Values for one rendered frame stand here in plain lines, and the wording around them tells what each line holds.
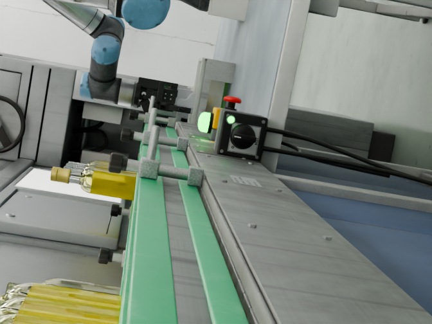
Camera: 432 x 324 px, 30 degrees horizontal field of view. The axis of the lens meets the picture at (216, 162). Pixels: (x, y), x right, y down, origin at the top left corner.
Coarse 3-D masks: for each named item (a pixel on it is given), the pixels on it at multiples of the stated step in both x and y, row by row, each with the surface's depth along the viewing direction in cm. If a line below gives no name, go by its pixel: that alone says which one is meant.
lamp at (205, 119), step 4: (204, 112) 174; (208, 112) 174; (200, 116) 174; (204, 116) 173; (208, 116) 173; (212, 116) 173; (200, 120) 173; (204, 120) 172; (208, 120) 172; (212, 120) 173; (200, 124) 173; (204, 124) 172; (208, 124) 172; (212, 124) 172; (200, 128) 173; (204, 128) 173; (208, 128) 173; (208, 132) 174
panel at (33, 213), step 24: (0, 192) 219; (24, 192) 228; (48, 192) 231; (0, 216) 192; (24, 216) 197; (48, 216) 202; (72, 216) 208; (96, 216) 213; (120, 216) 215; (72, 240) 187; (96, 240) 188
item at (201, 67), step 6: (204, 60) 219; (198, 66) 235; (204, 66) 220; (198, 72) 235; (204, 72) 220; (198, 78) 235; (198, 84) 219; (198, 90) 219; (198, 96) 220; (198, 102) 221; (198, 108) 221; (192, 114) 220; (192, 120) 220
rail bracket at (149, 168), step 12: (156, 132) 110; (156, 144) 111; (120, 156) 110; (108, 168) 110; (120, 168) 110; (132, 168) 111; (144, 168) 110; (156, 168) 110; (168, 168) 111; (180, 168) 112; (192, 168) 111; (192, 180) 111
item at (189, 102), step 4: (188, 96) 227; (192, 96) 227; (180, 100) 227; (184, 100) 227; (188, 100) 227; (192, 100) 227; (180, 104) 227; (184, 104) 227; (188, 104) 227; (192, 104) 227; (192, 108) 226; (192, 112) 226
